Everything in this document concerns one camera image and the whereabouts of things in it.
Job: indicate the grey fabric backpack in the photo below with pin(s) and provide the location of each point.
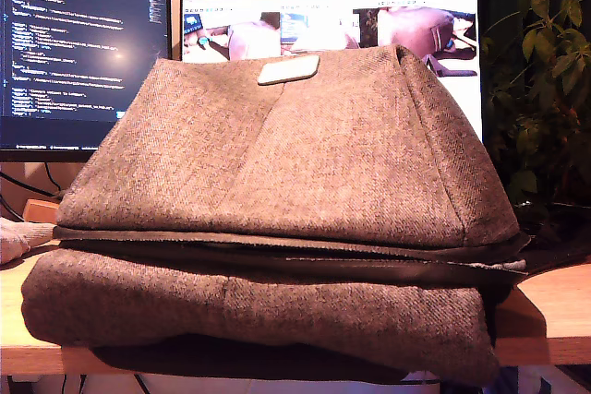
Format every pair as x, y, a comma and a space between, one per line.
286, 158

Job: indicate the monitor showing camera views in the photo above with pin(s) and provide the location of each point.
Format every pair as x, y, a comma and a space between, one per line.
323, 20

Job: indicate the pair of white socks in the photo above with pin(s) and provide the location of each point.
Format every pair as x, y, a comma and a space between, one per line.
20, 237

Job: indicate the small wooden block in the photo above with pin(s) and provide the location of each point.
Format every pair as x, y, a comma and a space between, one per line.
41, 210

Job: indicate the monitor showing dark code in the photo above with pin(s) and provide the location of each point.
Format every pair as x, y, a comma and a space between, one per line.
83, 43

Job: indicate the green leafy houseplant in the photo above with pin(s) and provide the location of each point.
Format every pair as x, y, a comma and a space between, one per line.
549, 89

